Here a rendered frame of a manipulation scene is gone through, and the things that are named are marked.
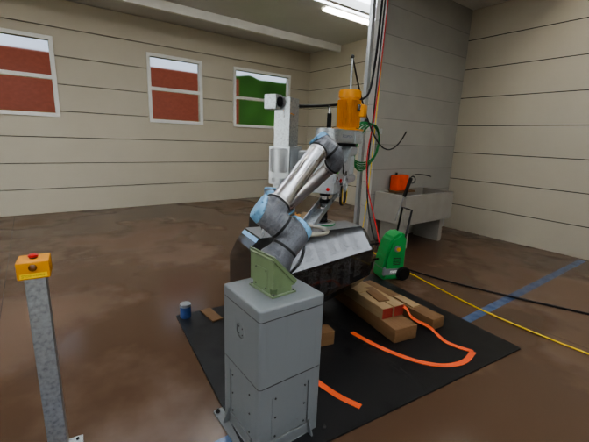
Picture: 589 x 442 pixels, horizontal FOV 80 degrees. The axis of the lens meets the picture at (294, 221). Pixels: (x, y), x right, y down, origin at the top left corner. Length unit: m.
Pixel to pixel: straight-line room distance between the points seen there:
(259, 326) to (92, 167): 7.20
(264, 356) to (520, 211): 5.99
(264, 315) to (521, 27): 6.68
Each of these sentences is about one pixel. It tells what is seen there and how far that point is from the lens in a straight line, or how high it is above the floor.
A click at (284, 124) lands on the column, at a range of 3.81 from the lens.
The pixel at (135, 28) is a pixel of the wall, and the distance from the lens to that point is 8.97.
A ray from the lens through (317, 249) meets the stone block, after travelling 2.96.
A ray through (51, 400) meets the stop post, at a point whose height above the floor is 0.37.
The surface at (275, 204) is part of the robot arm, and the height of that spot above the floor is 1.30.
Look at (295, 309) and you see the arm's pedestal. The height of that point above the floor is 0.81.
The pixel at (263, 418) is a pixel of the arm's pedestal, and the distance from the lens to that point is 2.05.
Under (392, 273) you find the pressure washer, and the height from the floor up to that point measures 0.09.
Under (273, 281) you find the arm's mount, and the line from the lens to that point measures 1.79.
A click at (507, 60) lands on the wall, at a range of 7.50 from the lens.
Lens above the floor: 1.64
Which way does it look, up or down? 13 degrees down
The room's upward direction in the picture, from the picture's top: 2 degrees clockwise
